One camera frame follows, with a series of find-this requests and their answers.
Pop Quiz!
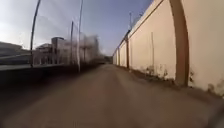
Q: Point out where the weedy dirt strip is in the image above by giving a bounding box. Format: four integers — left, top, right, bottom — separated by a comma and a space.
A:
114, 64, 224, 103

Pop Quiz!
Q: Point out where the low grey building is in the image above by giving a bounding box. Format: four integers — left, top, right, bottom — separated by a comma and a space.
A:
34, 42, 53, 65

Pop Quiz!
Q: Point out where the grey-brown paved road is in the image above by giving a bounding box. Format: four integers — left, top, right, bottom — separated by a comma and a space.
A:
0, 63, 224, 128

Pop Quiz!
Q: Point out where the tall dark curved pole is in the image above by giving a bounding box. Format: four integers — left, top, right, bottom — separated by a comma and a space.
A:
29, 0, 42, 69

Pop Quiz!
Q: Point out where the large pale building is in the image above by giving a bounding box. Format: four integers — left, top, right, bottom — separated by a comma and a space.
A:
63, 33, 101, 64

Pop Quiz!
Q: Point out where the low dark wall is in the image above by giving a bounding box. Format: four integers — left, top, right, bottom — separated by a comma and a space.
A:
0, 62, 103, 88

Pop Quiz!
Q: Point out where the dark multi-storey building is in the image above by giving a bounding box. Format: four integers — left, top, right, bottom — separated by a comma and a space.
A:
50, 36, 66, 65

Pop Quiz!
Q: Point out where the dark straight pole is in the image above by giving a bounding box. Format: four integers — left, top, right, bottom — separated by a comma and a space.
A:
69, 20, 74, 66

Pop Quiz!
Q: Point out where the tall cream boundary wall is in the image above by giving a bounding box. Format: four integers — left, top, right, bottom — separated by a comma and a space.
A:
112, 0, 224, 98

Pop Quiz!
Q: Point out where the long low building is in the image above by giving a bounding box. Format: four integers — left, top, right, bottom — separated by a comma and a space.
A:
0, 41, 33, 66

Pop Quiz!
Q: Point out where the tall pale thin pole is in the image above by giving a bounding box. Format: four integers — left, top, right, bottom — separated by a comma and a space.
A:
77, 0, 84, 73

